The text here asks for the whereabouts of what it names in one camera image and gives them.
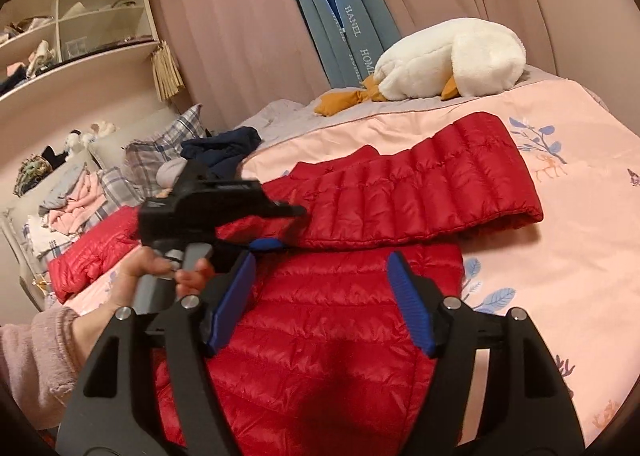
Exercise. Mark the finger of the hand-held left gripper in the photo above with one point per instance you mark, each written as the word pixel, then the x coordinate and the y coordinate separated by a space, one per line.
pixel 264 244
pixel 270 211

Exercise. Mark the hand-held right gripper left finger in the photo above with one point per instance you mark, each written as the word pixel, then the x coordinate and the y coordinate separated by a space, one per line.
pixel 231 303

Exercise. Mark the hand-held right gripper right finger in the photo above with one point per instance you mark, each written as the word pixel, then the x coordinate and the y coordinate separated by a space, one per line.
pixel 411 303

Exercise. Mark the red down jacket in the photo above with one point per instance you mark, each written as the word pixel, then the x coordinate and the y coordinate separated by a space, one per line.
pixel 90 256
pixel 325 336

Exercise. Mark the person's left forearm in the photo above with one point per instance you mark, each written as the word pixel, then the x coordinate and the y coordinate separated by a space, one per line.
pixel 30 366

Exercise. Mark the pile of pastel clothes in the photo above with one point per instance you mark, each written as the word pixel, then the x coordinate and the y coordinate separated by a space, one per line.
pixel 70 211

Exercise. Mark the person's left hand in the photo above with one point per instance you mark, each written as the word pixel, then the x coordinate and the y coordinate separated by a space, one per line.
pixel 120 286

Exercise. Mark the grey cloth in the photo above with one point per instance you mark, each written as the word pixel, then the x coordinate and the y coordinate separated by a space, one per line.
pixel 170 174

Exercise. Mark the navy blue garment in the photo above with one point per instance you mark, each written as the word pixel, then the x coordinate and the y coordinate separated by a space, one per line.
pixel 225 149

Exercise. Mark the small white plush toys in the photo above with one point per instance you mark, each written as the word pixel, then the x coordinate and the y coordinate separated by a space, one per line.
pixel 87 136

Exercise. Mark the pink printed duvet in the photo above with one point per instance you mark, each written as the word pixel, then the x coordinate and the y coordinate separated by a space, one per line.
pixel 550 261

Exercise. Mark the beige tassel hanging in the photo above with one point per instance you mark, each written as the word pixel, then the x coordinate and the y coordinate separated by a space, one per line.
pixel 167 71

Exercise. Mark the camouflage patterned item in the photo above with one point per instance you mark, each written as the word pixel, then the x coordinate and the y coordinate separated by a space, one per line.
pixel 31 176

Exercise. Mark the white shelf unit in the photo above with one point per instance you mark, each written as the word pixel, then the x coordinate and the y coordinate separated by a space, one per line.
pixel 90 71

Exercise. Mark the pink curtain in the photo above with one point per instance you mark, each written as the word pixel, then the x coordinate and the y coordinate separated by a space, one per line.
pixel 225 11

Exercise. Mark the teal pillow with lettering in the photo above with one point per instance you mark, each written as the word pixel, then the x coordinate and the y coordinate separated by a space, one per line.
pixel 340 11

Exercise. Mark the white goose plush toy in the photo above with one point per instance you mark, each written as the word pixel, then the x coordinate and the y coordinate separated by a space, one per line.
pixel 450 61

